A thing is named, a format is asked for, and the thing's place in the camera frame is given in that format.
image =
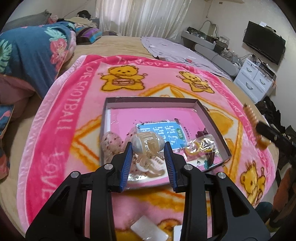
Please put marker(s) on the blue floral quilt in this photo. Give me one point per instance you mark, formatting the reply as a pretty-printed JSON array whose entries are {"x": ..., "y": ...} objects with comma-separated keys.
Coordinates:
[{"x": 31, "y": 59}]

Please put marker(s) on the white sheer curtain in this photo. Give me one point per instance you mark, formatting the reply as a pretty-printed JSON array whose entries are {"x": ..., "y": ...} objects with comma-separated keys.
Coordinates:
[{"x": 142, "y": 18}]

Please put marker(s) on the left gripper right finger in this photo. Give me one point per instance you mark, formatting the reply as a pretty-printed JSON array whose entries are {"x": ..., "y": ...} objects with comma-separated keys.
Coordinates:
[{"x": 215, "y": 209}]

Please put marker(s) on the sheer red-dotted ribbon bow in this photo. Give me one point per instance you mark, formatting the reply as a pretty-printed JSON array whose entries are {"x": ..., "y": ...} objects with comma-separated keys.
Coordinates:
[{"x": 112, "y": 144}]

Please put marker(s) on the purple striped pillow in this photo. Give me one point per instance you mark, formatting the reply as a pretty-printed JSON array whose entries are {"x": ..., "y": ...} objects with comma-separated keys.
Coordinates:
[{"x": 87, "y": 35}]

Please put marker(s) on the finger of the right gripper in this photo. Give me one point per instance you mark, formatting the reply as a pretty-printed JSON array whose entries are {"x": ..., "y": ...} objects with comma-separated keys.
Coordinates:
[{"x": 271, "y": 134}]

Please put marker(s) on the lavender bed sheet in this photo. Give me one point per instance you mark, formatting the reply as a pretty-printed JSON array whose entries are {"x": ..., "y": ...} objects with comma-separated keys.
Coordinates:
[{"x": 167, "y": 50}]

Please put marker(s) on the white hair claw clip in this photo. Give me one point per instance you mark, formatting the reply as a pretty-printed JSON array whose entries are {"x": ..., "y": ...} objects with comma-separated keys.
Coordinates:
[{"x": 150, "y": 170}]

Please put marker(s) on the white card of earrings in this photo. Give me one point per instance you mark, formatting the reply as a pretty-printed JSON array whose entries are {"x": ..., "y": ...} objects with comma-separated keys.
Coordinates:
[{"x": 147, "y": 230}]

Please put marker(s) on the white drawer cabinet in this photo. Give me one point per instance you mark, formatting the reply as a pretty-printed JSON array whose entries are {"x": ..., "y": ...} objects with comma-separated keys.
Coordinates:
[{"x": 254, "y": 82}]

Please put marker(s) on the black flat television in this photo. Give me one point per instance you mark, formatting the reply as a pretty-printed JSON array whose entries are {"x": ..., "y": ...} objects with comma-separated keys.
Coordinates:
[{"x": 265, "y": 42}]

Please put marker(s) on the small clear earring bag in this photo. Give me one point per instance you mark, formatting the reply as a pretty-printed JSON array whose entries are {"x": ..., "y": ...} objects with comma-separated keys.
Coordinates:
[{"x": 177, "y": 233}]

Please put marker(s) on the cream pearl hair claw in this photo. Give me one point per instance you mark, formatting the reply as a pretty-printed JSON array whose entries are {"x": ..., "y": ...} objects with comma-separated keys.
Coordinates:
[{"x": 147, "y": 146}]

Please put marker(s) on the grey curved bed footboard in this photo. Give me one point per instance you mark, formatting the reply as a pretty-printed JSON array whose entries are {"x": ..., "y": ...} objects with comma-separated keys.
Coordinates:
[{"x": 206, "y": 49}]

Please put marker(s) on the pink teddy bear blanket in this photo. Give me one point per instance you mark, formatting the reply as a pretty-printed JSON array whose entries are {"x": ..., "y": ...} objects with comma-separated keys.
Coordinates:
[{"x": 47, "y": 160}]

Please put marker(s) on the grey cardboard box tray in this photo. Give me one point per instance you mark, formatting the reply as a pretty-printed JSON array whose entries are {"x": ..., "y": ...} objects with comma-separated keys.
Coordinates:
[{"x": 147, "y": 102}]

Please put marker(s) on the grey padded headboard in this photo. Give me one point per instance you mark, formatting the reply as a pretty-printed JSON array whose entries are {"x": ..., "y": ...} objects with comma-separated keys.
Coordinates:
[{"x": 31, "y": 20}]

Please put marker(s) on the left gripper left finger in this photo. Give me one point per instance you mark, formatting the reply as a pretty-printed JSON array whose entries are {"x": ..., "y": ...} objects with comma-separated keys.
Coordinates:
[{"x": 81, "y": 207}]

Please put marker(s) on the bag of yellow hair ties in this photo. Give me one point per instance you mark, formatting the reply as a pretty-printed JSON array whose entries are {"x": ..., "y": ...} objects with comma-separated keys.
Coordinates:
[{"x": 202, "y": 145}]

